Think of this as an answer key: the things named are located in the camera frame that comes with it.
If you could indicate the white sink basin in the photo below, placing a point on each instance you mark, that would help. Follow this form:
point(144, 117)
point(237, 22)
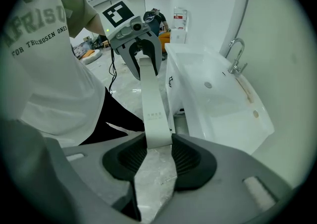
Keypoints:
point(223, 119)

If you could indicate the person's black trousers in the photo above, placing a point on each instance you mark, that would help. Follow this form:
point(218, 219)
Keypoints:
point(111, 119)

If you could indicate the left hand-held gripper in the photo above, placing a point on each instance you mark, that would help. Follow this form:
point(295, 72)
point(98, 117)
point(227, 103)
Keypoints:
point(116, 17)

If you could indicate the clear water bottle red label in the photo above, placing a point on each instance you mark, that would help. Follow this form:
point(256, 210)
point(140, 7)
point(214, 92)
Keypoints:
point(180, 19)

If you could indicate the person's white olive-sleeved t-shirt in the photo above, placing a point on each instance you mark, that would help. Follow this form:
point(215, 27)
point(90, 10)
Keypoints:
point(49, 69)

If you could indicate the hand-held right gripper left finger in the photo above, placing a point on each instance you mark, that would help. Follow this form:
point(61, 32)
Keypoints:
point(119, 161)

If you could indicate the white floor cushion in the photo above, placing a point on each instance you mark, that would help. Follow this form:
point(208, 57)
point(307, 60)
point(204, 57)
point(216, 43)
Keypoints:
point(92, 57)

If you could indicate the orange sofa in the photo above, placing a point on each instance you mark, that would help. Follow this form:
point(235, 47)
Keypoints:
point(164, 42)

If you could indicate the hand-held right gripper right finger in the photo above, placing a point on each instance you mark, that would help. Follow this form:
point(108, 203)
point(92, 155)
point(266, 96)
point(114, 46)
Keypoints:
point(193, 163)

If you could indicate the person's left forearm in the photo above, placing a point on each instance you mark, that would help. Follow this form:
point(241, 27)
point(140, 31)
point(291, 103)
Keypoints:
point(95, 26)

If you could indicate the chrome faucet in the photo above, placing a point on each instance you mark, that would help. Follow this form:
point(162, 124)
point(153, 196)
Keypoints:
point(235, 68)

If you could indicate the small round brown cap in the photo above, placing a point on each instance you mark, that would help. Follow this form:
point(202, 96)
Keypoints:
point(255, 114)

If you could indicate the long white box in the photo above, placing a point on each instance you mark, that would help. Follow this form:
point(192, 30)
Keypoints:
point(153, 106)

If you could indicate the white water dispenser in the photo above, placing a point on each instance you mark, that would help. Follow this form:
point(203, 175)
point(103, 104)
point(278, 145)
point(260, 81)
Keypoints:
point(178, 36)

